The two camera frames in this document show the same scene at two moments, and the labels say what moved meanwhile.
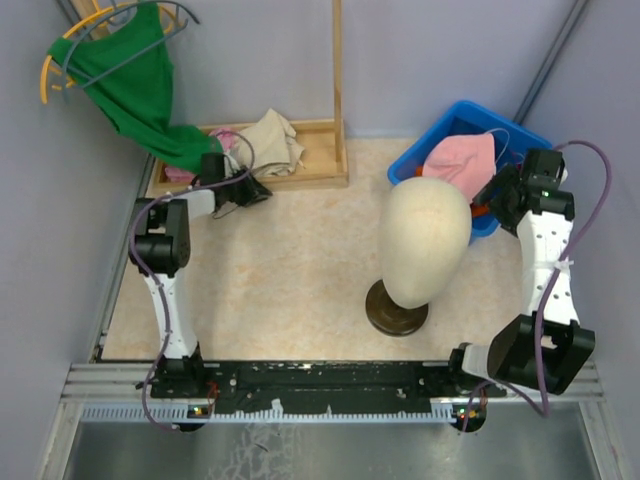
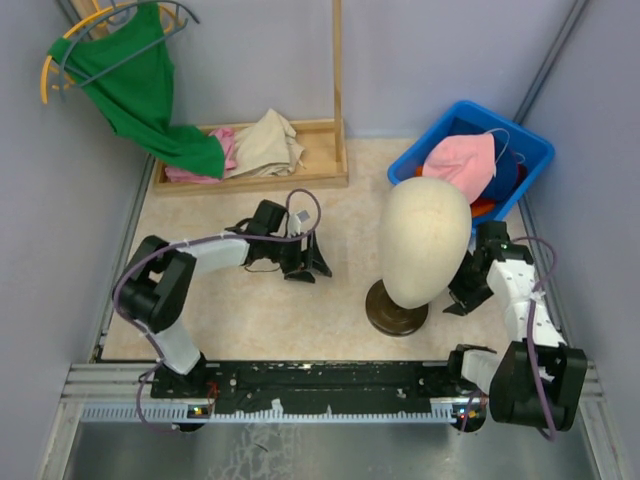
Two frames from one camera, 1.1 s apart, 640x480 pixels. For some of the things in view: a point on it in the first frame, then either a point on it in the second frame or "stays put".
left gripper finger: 254,192 → 314,257
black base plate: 317,387 stays put
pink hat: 466,159 stays put
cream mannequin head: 425,231 stays put
